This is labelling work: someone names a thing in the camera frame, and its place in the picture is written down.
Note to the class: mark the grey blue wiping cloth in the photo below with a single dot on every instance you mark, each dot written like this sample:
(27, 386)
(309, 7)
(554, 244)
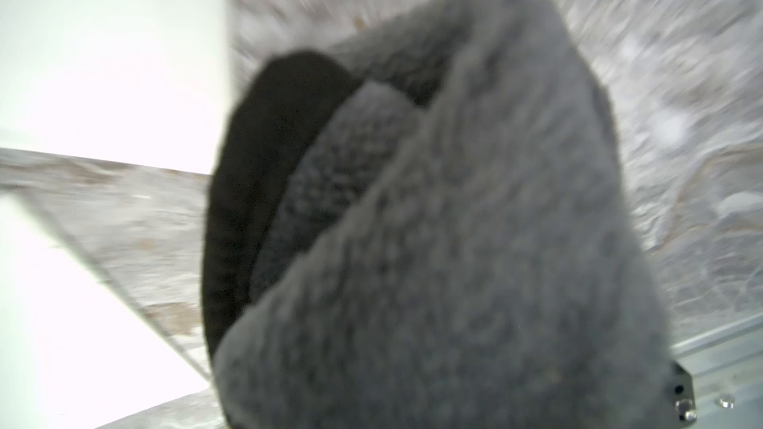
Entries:
(425, 227)

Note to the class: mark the white drawing tablet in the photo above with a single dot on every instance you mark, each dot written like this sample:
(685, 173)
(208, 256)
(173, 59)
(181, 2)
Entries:
(73, 354)
(145, 82)

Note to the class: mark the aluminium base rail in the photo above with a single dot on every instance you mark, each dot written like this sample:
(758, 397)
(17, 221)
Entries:
(719, 378)

